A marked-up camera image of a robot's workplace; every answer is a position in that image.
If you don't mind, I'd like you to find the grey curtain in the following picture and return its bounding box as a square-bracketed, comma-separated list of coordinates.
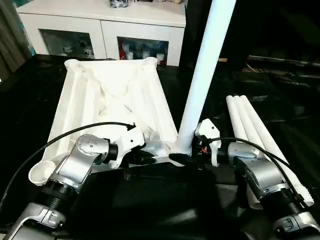
[0, 0, 31, 74]

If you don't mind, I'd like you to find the grey metal rod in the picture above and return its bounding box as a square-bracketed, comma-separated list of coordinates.
[246, 55, 320, 68]

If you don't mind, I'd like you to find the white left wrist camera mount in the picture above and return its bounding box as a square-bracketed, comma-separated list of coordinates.
[112, 124, 146, 170]

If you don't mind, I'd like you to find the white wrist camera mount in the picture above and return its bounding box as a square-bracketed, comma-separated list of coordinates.
[112, 124, 146, 170]
[194, 118, 222, 167]

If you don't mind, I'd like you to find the white plastic table top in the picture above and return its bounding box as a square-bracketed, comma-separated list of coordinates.
[28, 56, 194, 187]

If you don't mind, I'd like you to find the black backdrop cloth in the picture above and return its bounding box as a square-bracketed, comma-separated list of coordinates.
[179, 0, 320, 73]

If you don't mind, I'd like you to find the black work mat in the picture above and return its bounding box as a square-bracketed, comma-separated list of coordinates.
[0, 53, 320, 240]

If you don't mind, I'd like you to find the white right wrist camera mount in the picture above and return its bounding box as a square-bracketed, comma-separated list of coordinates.
[194, 118, 222, 167]

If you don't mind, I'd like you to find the white sideboard with glass doors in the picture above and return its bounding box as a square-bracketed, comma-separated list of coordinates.
[16, 0, 187, 67]

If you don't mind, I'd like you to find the grey crumpled bundle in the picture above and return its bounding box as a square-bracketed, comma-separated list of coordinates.
[108, 0, 131, 9]

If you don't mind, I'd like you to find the white plastic table leg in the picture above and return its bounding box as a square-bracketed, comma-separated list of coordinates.
[225, 96, 265, 210]
[239, 94, 315, 208]
[171, 0, 237, 158]
[232, 95, 291, 167]

